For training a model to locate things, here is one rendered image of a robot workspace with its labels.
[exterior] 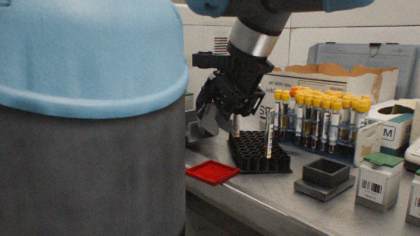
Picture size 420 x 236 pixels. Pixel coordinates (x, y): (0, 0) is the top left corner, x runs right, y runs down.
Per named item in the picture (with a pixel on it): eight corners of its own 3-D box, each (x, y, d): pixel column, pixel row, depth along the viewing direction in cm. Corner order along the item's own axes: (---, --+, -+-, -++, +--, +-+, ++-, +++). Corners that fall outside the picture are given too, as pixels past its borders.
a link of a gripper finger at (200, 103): (194, 120, 61) (209, 83, 56) (189, 115, 61) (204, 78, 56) (212, 117, 64) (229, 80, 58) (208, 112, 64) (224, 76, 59)
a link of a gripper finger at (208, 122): (204, 153, 62) (221, 117, 57) (188, 132, 65) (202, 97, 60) (216, 149, 64) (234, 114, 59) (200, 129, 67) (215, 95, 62)
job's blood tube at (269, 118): (260, 166, 56) (265, 110, 54) (268, 166, 57) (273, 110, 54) (262, 169, 55) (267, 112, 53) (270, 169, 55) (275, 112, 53)
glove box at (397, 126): (344, 144, 70) (348, 101, 67) (387, 125, 85) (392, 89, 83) (405, 160, 61) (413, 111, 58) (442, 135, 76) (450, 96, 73)
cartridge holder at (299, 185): (293, 189, 49) (294, 168, 48) (324, 173, 55) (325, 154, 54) (325, 203, 45) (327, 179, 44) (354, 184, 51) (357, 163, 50)
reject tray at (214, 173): (184, 174, 55) (184, 170, 54) (210, 163, 59) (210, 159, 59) (214, 186, 50) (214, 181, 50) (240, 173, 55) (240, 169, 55)
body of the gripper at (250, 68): (224, 124, 55) (252, 66, 48) (197, 94, 60) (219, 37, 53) (254, 117, 60) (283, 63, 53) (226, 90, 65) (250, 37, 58)
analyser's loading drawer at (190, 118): (140, 122, 80) (139, 102, 79) (162, 118, 84) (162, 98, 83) (190, 142, 65) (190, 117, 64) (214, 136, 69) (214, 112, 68)
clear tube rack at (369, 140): (266, 140, 72) (268, 110, 70) (292, 132, 78) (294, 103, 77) (355, 168, 57) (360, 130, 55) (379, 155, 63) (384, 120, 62)
